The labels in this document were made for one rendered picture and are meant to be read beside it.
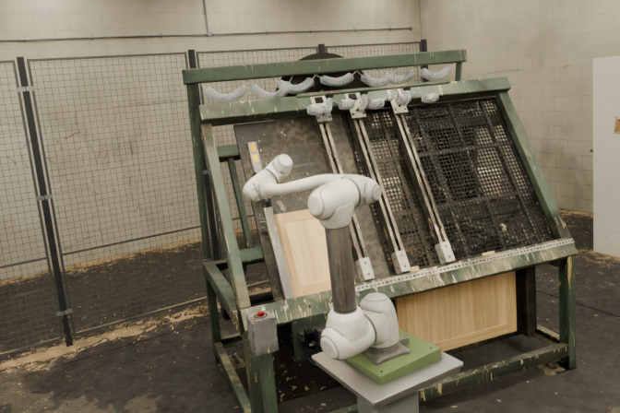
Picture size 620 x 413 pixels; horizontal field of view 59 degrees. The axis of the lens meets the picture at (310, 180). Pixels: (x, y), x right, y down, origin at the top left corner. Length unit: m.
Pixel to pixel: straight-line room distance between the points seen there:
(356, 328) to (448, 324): 1.48
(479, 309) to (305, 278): 1.31
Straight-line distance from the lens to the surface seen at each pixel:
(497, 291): 3.90
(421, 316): 3.61
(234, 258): 2.98
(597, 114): 6.39
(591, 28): 8.08
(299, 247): 3.10
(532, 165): 4.00
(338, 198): 2.13
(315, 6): 8.98
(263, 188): 2.57
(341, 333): 2.33
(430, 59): 4.39
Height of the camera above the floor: 1.99
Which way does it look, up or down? 9 degrees down
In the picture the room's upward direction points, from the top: 5 degrees counter-clockwise
